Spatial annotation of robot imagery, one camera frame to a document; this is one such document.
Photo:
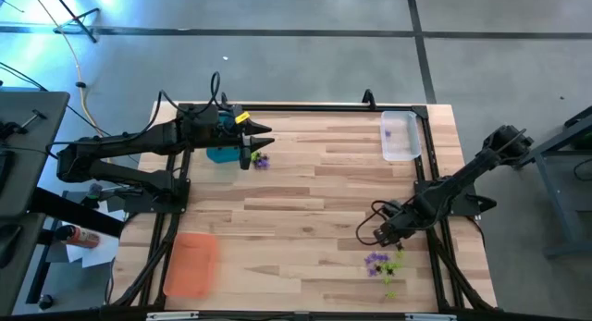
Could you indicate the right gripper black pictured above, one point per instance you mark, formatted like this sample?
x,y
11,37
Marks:
x,y
393,228

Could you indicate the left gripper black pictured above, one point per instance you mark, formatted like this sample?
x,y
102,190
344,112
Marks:
x,y
236,138

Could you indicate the black plastic spider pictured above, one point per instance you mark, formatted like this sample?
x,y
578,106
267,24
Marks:
x,y
378,267
400,247
388,270
263,157
259,155

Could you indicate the purple plastic spider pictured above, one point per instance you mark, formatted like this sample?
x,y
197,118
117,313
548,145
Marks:
x,y
368,261
260,165
387,133
372,271
373,256
385,257
262,162
380,255
377,260

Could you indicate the teal plastic bin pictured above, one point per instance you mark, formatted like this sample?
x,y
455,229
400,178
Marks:
x,y
224,155

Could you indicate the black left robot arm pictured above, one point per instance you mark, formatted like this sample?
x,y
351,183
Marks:
x,y
139,138

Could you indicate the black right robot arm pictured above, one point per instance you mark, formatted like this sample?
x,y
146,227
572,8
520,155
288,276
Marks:
x,y
467,177

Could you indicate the yellow tape label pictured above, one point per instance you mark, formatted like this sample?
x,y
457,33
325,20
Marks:
x,y
242,117

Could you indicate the black table clamp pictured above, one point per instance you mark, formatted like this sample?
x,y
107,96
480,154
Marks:
x,y
368,99
224,99

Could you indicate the clear plastic bin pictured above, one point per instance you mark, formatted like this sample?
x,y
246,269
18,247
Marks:
x,y
402,145

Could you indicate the orange plastic bin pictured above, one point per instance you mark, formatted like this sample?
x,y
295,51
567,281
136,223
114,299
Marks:
x,y
192,265

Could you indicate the black handheld tool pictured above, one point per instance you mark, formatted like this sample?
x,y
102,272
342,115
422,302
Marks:
x,y
94,191

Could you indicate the white paper sheets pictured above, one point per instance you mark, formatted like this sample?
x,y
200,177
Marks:
x,y
104,254

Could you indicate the black tripod stand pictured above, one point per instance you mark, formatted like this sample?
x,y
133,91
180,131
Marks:
x,y
90,34

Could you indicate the black diagonal support bar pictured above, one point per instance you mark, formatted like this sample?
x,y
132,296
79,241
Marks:
x,y
78,214

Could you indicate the orange spray can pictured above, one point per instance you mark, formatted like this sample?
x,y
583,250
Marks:
x,y
83,238

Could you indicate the grey side table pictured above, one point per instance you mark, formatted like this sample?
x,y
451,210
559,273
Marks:
x,y
32,150

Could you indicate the black round knob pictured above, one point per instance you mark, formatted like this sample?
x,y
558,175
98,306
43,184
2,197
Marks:
x,y
46,302

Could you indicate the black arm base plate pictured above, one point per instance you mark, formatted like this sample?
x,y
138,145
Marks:
x,y
455,213
152,205

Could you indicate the grey blue workbench frame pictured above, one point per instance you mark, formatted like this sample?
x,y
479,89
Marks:
x,y
555,196

